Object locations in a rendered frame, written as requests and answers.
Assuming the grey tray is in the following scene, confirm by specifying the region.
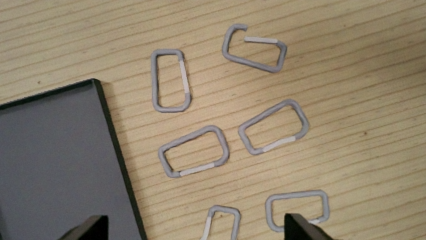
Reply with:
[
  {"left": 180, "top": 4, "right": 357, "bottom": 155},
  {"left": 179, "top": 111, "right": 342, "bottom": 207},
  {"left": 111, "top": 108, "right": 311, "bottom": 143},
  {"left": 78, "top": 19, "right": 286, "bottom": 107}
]
[{"left": 0, "top": 78, "right": 148, "bottom": 240}]

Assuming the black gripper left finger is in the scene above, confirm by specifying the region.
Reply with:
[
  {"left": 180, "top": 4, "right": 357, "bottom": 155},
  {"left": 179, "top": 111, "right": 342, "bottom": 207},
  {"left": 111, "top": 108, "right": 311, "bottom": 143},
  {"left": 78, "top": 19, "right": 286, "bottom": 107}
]
[{"left": 58, "top": 215, "right": 109, "bottom": 240}]

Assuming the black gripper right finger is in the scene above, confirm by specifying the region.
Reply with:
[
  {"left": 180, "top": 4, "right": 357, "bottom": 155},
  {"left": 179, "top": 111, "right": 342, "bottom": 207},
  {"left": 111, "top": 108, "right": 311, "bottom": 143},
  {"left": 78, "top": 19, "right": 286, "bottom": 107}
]
[{"left": 284, "top": 213, "right": 341, "bottom": 240}]

